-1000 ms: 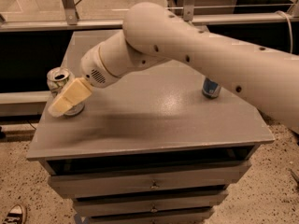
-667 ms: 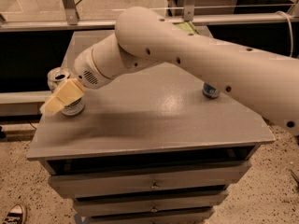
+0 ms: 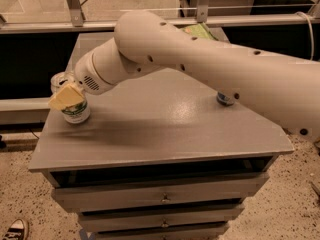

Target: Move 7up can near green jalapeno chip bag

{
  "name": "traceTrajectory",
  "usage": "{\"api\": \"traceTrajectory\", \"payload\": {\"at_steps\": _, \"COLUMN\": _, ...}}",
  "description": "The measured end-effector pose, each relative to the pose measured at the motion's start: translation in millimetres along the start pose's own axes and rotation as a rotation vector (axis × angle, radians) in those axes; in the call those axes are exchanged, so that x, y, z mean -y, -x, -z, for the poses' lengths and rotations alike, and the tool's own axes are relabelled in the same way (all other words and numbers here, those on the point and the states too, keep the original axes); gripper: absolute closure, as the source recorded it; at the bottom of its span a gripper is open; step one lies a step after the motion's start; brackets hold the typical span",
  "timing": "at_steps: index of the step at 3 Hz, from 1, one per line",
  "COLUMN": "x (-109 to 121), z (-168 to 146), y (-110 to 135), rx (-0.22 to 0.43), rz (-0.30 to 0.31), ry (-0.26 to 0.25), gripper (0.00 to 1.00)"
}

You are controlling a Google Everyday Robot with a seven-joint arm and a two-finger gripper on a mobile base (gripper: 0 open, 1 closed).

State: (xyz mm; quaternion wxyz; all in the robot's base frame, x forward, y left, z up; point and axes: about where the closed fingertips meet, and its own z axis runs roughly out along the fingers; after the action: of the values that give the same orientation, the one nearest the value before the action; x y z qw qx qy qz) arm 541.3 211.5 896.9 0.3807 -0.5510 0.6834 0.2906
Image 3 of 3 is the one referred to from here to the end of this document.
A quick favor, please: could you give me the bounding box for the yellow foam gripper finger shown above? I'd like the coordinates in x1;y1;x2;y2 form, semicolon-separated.
48;83;85;110

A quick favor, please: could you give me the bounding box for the white green 7up can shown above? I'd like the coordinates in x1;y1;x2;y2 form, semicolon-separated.
51;72;90;124

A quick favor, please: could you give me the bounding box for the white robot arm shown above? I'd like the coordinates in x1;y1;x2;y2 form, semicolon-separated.
49;11;320;143

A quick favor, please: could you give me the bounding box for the green jalapeno chip bag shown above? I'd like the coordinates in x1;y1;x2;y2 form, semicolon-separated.
182;23;218;41

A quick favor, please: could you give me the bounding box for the blue silver energy drink can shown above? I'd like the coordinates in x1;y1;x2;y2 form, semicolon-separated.
216;92;234;106

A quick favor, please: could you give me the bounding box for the top grey drawer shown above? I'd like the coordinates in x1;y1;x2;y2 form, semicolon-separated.
52;172;269;212

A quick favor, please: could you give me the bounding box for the grey drawer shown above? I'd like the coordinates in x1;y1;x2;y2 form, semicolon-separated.
52;172;269;212
96;223;229;240
79;204;244;232

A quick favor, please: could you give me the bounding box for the grey drawer cabinet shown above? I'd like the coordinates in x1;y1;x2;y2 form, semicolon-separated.
28;28;295;240

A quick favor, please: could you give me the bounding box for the middle grey drawer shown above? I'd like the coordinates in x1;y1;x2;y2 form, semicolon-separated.
79;204;244;232

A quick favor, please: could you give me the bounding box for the black white sneaker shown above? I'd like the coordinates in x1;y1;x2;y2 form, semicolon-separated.
1;218;29;240

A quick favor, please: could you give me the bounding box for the bottom grey drawer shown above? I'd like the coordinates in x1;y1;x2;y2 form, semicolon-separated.
96;223;229;240

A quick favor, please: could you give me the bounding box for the metal railing frame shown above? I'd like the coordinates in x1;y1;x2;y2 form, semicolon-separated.
0;0;319;32

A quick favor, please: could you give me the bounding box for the white cable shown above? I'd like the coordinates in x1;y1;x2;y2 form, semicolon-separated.
294;11;316;62

